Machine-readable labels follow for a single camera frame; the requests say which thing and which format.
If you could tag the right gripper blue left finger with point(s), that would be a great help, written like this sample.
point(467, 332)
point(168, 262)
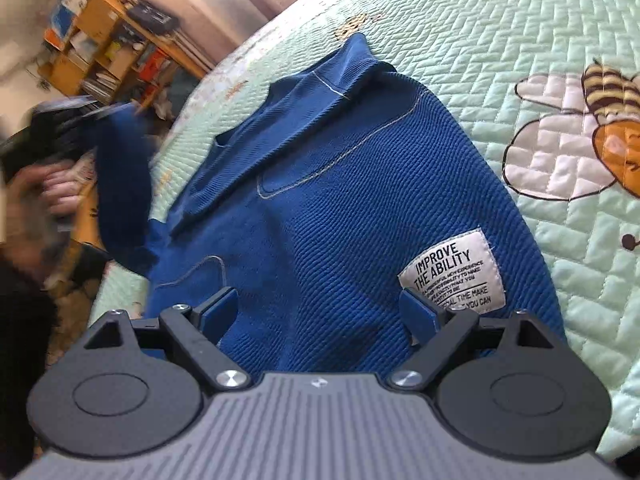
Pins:
point(213, 317)

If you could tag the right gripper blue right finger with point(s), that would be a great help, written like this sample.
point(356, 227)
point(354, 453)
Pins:
point(423, 319)

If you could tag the blue knit sweater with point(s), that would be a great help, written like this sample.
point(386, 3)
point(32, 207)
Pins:
point(349, 184)

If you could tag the person's left hand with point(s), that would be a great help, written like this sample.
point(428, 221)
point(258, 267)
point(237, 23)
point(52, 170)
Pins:
point(36, 192)

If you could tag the wooden bookshelf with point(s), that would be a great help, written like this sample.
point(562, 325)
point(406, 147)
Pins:
point(105, 54)

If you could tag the black bag hanging on shelf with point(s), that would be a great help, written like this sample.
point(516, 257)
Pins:
point(152, 19)

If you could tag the green quilted bee bedspread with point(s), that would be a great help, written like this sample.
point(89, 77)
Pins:
point(548, 93)

